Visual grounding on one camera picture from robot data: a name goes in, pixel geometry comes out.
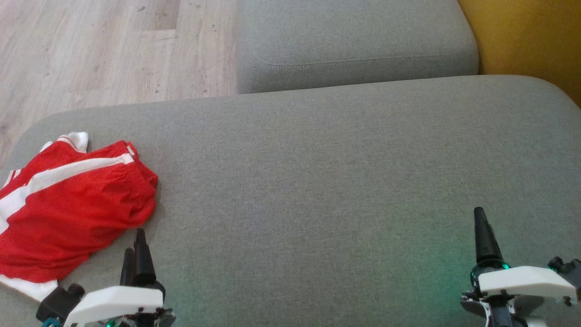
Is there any red basketball jersey number 23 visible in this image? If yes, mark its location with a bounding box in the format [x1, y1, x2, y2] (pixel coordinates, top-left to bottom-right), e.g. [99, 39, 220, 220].
[0, 132, 90, 303]

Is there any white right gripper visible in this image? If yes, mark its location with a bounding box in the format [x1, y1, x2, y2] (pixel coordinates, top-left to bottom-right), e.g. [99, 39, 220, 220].
[460, 207, 578, 327]

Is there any red basketball shorts white band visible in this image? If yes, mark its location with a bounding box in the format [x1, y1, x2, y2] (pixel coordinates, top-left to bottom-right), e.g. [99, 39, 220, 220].
[0, 140, 159, 283]

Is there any large grey sofa seat cushion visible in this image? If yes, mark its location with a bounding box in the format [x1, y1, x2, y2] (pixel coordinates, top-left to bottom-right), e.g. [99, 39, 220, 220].
[0, 75, 581, 327]

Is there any small grey sofa cushion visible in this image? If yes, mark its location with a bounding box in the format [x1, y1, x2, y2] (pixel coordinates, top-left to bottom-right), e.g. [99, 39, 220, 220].
[236, 0, 480, 95]

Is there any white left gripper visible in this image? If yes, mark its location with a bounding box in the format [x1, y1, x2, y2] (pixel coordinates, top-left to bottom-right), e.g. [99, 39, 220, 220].
[63, 228, 176, 327]

